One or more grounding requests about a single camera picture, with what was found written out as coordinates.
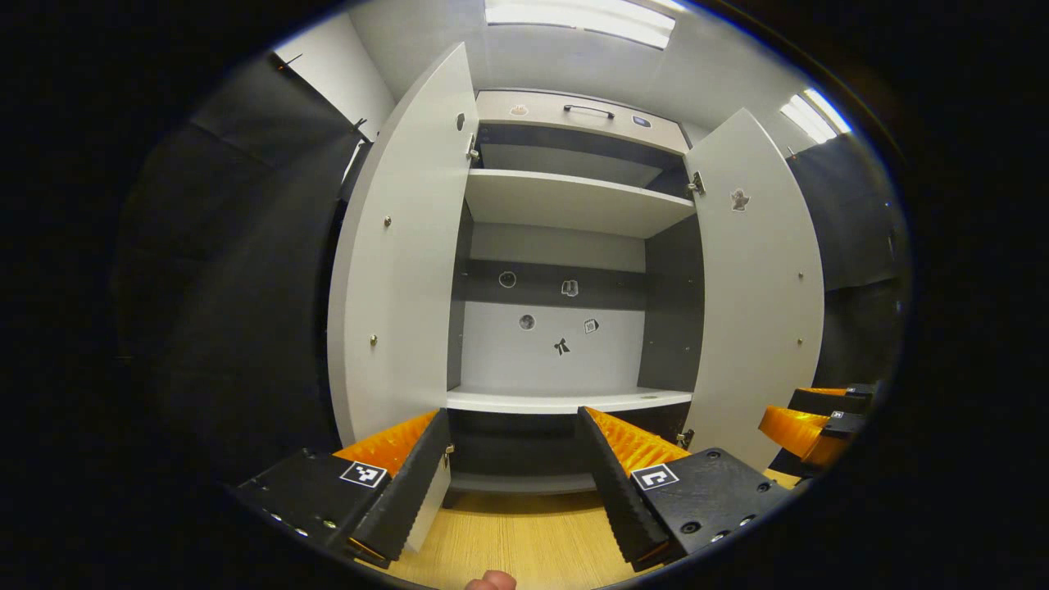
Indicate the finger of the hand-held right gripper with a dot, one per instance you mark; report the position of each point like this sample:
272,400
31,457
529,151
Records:
799,430
828,401

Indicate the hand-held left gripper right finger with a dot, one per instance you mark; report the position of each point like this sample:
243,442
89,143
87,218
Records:
627,496

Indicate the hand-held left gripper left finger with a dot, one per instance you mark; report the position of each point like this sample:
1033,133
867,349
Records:
410,487

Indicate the grey shoe cabinet door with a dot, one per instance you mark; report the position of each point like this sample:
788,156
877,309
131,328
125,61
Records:
401,287
762,311

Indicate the grey double-door shoe cabinet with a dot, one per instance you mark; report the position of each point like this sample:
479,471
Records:
549,352

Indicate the grey cabinet drawer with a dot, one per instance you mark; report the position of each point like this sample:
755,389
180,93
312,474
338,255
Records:
541,115

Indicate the black backdrop cloth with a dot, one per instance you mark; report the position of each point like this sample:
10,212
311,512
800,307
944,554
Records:
229,287

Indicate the small ceiling light panel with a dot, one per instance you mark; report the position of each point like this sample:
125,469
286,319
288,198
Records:
813,115

